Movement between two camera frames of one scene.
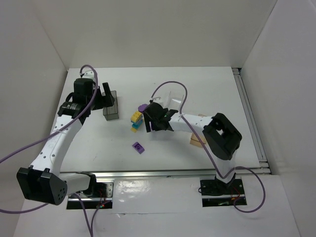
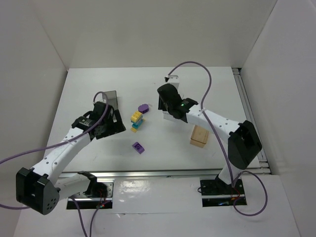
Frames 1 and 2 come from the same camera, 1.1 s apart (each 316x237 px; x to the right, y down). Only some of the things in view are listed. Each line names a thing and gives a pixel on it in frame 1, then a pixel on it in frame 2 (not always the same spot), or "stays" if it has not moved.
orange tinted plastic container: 194,138 stays
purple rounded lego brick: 142,107 stays
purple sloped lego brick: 138,147 stays
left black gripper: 101,99 to 114,126
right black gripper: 151,121 to 162,104
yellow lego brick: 135,116 stays
